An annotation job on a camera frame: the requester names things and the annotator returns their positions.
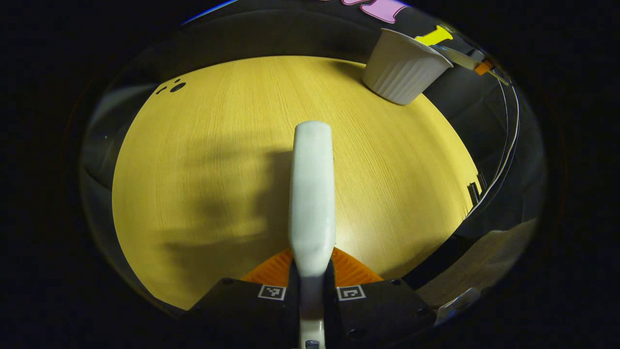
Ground white dustpan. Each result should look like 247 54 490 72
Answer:
430 45 481 71

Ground white ribbed garbage bin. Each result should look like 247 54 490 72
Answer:
361 28 454 106

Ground small white broom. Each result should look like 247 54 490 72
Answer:
289 121 337 349

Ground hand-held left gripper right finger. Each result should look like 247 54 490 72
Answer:
324 247 436 349

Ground wooden desktop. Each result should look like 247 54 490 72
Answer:
112 56 481 311

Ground small black clamp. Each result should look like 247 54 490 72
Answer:
467 174 486 205

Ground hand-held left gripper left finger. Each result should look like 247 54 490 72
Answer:
186 248 301 349

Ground thin white cable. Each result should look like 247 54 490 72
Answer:
464 68 520 220

